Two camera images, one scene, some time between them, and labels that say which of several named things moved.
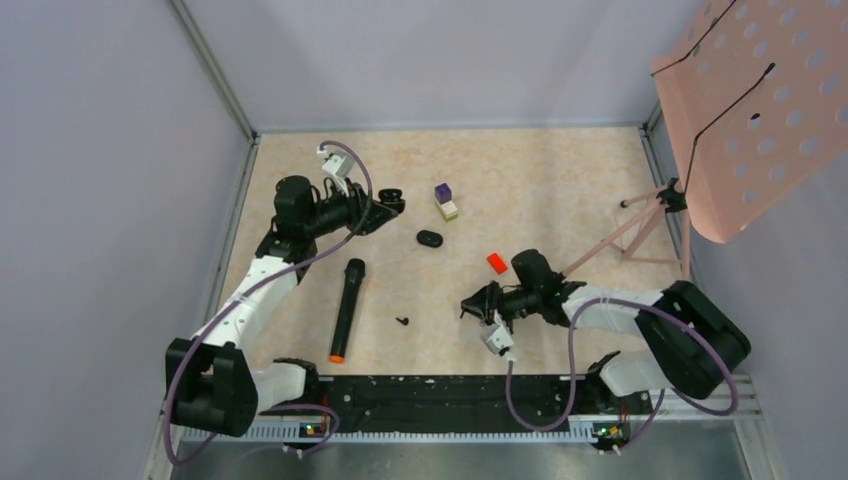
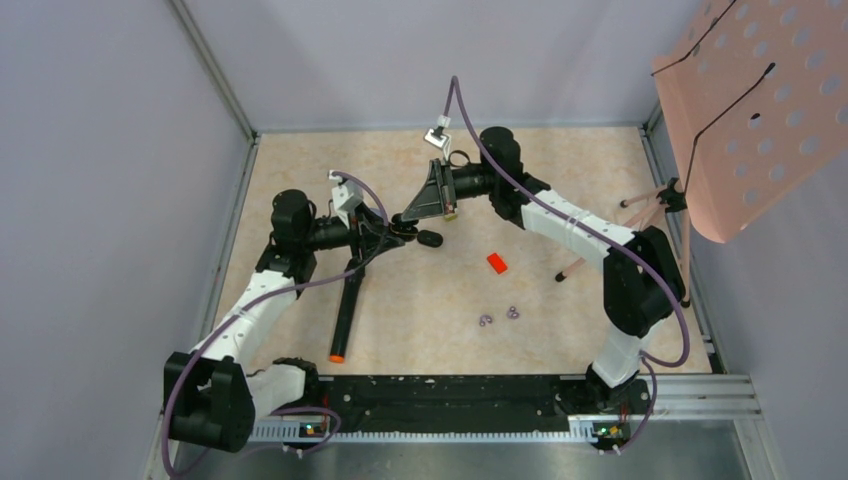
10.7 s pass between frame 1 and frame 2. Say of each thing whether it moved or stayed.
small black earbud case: moved
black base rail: stayed
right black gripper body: moved
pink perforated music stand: stayed
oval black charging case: stayed
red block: stayed
